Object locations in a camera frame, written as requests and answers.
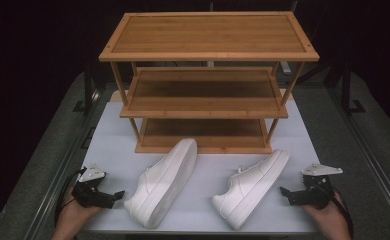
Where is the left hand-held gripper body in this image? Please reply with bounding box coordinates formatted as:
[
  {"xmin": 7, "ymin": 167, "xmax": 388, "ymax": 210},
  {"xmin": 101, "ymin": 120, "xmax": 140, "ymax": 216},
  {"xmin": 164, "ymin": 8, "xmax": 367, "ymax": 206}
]
[{"xmin": 71, "ymin": 163, "xmax": 118, "ymax": 210}]

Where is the person's right hand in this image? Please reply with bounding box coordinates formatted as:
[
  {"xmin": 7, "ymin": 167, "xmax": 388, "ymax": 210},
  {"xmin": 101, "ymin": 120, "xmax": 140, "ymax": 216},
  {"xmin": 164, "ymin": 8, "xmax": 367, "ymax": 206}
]
[{"xmin": 301, "ymin": 193, "xmax": 351, "ymax": 240}]

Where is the black metal stand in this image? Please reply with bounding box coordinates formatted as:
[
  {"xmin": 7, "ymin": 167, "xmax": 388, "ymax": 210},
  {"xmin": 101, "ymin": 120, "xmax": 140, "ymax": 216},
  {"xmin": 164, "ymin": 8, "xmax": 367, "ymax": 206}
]
[
  {"xmin": 340, "ymin": 61, "xmax": 367, "ymax": 115},
  {"xmin": 72, "ymin": 61, "xmax": 95, "ymax": 115}
]

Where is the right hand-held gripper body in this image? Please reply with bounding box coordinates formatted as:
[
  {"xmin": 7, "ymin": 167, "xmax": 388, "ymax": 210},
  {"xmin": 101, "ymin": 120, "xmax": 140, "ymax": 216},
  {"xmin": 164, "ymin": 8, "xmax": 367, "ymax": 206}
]
[{"xmin": 287, "ymin": 163, "xmax": 344, "ymax": 210}]

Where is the wooden three-tier shoe rack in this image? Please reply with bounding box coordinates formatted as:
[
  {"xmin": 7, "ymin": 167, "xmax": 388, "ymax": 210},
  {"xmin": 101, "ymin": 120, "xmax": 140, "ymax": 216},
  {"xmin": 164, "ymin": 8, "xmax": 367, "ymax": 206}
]
[{"xmin": 98, "ymin": 11, "xmax": 321, "ymax": 155}]

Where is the white sneaker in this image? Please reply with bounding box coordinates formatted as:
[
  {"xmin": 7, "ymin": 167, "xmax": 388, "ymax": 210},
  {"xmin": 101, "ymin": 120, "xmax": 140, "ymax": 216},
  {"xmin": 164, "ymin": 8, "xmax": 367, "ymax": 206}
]
[
  {"xmin": 211, "ymin": 148, "xmax": 290, "ymax": 231},
  {"xmin": 123, "ymin": 138, "xmax": 198, "ymax": 230}
]

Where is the person's left hand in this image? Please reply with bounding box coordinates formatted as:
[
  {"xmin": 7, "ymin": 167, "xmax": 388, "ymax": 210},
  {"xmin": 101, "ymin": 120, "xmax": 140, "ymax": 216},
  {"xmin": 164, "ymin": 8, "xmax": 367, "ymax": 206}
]
[{"xmin": 51, "ymin": 190, "xmax": 104, "ymax": 240}]

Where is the white bar behind rack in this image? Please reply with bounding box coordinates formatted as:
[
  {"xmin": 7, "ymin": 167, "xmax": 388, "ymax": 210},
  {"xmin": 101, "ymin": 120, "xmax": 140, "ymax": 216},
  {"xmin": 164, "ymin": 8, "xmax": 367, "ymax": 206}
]
[{"xmin": 279, "ymin": 61, "xmax": 293, "ymax": 75}]

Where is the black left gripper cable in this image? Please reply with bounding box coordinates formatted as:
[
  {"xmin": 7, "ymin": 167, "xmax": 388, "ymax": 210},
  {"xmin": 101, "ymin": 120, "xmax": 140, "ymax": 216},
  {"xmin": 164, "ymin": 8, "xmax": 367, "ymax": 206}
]
[{"xmin": 53, "ymin": 167, "xmax": 88, "ymax": 229}]

